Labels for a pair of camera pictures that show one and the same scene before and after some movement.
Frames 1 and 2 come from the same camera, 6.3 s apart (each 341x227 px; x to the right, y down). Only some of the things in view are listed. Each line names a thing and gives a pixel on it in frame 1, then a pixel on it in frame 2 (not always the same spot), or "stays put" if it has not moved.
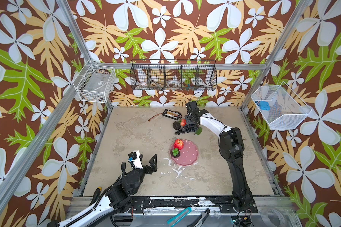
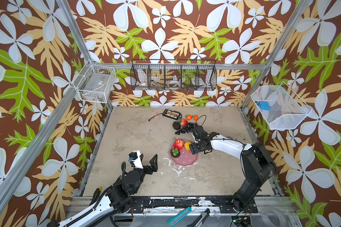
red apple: (178, 144) stays put
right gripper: (186, 118) -> (192, 146)
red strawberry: (183, 122) stays put
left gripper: (153, 168) stays put
